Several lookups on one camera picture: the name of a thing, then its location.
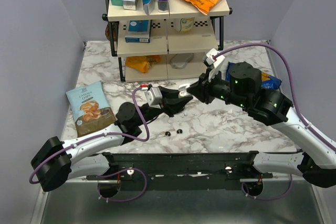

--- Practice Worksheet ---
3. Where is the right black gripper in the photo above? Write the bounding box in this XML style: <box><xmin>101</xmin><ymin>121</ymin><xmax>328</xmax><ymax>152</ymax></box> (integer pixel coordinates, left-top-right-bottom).
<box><xmin>187</xmin><ymin>66</ymin><xmax>249</xmax><ymax>109</ymax></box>

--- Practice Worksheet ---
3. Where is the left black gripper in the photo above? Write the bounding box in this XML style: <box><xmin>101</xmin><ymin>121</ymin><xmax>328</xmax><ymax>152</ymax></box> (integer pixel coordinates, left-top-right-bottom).
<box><xmin>135</xmin><ymin>86</ymin><xmax>193</xmax><ymax>127</ymax></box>

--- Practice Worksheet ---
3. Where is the white earbud charging case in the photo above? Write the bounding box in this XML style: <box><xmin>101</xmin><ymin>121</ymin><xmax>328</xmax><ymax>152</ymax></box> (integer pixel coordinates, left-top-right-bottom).
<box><xmin>178</xmin><ymin>83</ymin><xmax>192</xmax><ymax>98</ymax></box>

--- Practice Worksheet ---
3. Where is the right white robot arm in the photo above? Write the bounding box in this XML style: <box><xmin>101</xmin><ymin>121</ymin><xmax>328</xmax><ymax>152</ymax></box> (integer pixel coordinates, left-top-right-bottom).
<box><xmin>186</xmin><ymin>62</ymin><xmax>335</xmax><ymax>188</ymax></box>

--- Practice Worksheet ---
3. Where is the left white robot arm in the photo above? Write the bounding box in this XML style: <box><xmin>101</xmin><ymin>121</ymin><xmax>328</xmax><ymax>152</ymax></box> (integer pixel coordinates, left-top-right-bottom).
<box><xmin>29</xmin><ymin>85</ymin><xmax>192</xmax><ymax>191</ymax></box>

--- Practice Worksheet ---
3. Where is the orange snack bag bottom shelf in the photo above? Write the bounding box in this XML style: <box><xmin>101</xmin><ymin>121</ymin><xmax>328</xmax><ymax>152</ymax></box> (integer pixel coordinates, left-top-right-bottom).
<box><xmin>125</xmin><ymin>55</ymin><xmax>161</xmax><ymax>73</ymax></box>

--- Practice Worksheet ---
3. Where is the beige three-tier shelf rack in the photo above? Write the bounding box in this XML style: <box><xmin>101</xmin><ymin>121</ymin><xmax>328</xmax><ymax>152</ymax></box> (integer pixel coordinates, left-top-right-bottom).
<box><xmin>102</xmin><ymin>0</ymin><xmax>232</xmax><ymax>82</ymax></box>

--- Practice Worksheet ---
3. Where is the cream printed mug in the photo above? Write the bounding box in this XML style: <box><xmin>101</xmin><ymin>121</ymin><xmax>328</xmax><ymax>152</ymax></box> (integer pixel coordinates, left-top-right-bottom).
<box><xmin>173</xmin><ymin>17</ymin><xmax>194</xmax><ymax>33</ymax></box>

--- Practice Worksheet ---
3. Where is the blue Doritos chip bag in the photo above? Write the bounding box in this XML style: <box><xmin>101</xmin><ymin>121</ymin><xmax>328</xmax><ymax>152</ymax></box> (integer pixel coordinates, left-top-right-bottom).
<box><xmin>225</xmin><ymin>62</ymin><xmax>282</xmax><ymax>90</ymax></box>

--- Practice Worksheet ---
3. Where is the blue white box middle shelf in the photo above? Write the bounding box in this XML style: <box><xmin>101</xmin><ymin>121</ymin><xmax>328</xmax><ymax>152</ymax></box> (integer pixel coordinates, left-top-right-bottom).
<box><xmin>124</xmin><ymin>20</ymin><xmax>152</xmax><ymax>43</ymax></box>

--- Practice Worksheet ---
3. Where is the cassava chips bag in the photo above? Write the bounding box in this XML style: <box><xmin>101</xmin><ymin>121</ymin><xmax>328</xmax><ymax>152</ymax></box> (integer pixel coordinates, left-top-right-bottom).
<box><xmin>66</xmin><ymin>81</ymin><xmax>116</xmax><ymax>137</ymax></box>

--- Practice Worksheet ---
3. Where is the brown object behind rack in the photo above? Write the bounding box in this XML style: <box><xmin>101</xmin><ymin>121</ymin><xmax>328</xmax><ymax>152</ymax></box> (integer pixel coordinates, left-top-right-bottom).
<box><xmin>105</xmin><ymin>25</ymin><xmax>115</xmax><ymax>41</ymax></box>

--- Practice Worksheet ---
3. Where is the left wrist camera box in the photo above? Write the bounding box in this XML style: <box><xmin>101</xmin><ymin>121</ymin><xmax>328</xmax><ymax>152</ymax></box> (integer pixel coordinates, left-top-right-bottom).
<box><xmin>141</xmin><ymin>85</ymin><xmax>163</xmax><ymax>108</ymax></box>

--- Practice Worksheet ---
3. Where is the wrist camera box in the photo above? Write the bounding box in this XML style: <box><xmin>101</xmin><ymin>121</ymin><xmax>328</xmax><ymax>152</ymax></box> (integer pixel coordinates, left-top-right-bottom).
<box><xmin>204</xmin><ymin>48</ymin><xmax>225</xmax><ymax>82</ymax></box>
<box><xmin>141</xmin><ymin>85</ymin><xmax>163</xmax><ymax>108</ymax></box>

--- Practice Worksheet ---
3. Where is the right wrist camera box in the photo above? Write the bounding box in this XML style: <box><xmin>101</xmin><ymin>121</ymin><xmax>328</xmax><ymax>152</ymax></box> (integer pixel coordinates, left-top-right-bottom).
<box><xmin>204</xmin><ymin>48</ymin><xmax>225</xmax><ymax>82</ymax></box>

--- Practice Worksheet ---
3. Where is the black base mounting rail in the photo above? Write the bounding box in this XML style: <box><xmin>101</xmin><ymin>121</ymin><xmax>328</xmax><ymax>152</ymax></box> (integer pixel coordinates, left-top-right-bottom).
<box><xmin>87</xmin><ymin>151</ymin><xmax>272</xmax><ymax>191</ymax></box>

